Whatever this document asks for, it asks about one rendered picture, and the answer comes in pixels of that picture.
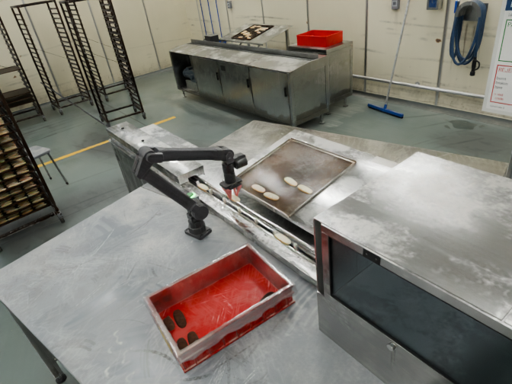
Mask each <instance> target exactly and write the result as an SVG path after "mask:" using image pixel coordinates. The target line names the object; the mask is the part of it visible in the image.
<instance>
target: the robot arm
mask: <svg viewBox="0 0 512 384"><path fill-rule="evenodd" d="M200 160H213V161H222V170H223V175H224V179H225V180H224V181H222V182H220V183H219V186H221V188H222V189H223V190H224V191H225V193H226V194H227V196H228V198H229V199H230V200H231V199H232V189H233V190H234V192H235V195H236V196H238V193H239V191H240V189H241V187H242V183H240V182H242V179H241V178H239V177H237V176H235V169H240V168H242V167H245V166H246V165H248V160H247V158H246V155H245V154H243V153H241V152H240V153H237V154H234V152H233V151H232V150H231V149H229V148H227V147H226V146H211V147H180V148H165V147H154V146H141V147H140V148H139V150H138V152H137V153H136V157H135V160H134V163H133V167H132V170H131V172H133V173H134V174H135V176H137V177H138V178H139V179H140V180H141V179H142V180H144V181H146V182H147V183H149V184H150V185H152V186H153V187H154V188H156V189H157V190H159V191H161V192H162V193H163V194H165V195H166V196H168V197H170V198H171V199H172V200H173V201H175V202H176V203H178V204H180V205H181V206H182V207H183V208H185V209H186V210H187V211H188V213H187V218H188V223H189V224H188V228H186V229H185V230H184V232H185V234H187V235H189V236H191V237H194V238H196V239H198V240H202V239H204V238H205V237H206V236H208V235H209V234H210V233H211V232H212V229H211V228H210V227H208V226H206V224H205V221H203V219H205V218H206V217H207V216H208V214H209V210H208V208H207V207H206V206H205V205H204V204H203V203H201V202H200V201H199V200H198V199H197V198H191V197H190V196H188V195H186V193H184V192H183V191H181V190H180V189H178V188H177V187H175V186H174V185H173V184H172V183H170V182H169V181H167V180H166V179H164V178H163V177H162V176H161V175H159V174H157V173H156V172H155V171H153V170H152V169H151V167H152V165H153V164H154V163H162V162H172V161H200ZM234 168H235V169H234ZM236 188H237V193H236Z"/></svg>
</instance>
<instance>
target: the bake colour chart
mask: <svg viewBox="0 0 512 384"><path fill-rule="evenodd" d="M482 111H487V112H491V113H495V114H503V115H507V116H511V117H512V0H503V1H502V6H501V13H500V17H499V22H498V29H497V33H496V37H495V42H494V49H493V53H492V58H491V65H490V69H489V73H488V81H487V85H486V89H485V97H484V101H483V105H482Z"/></svg>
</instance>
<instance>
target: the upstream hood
mask: <svg viewBox="0 0 512 384"><path fill-rule="evenodd" d="M106 131H107V133H108V135H109V136H111V137H112V138H114V139H115V140H116V141H118V142H119V143H121V144H122V145H124V146H126V147H127V148H128V149H129V150H131V151H132V152H134V153H135V154H136V153H137V152H138V150H139V148H140V147H141V146H154V147H165V148H172V147H170V146H168V145H167V144H165V143H163V142H162V141H160V140H158V139H156V138H155V137H153V136H151V135H149V134H148V133H146V132H144V131H142V130H141V129H139V128H137V127H135V126H134V125H132V124H130V123H128V122H123V123H119V124H117V125H115V126H111V127H108V128H106ZM152 166H154V167H155V168H157V169H158V170H159V171H161V172H162V173H164V174H166V175H167V176H168V177H170V178H171V179H172V180H174V181H175V182H177V183H178V184H183V183H185V182H187V181H188V178H190V177H192V176H194V175H196V174H198V176H200V175H202V174H203V175H205V173H204V167H203V165H202V164H200V163H199V162H196V161H172V162H162V163H154V164H153V165H152Z"/></svg>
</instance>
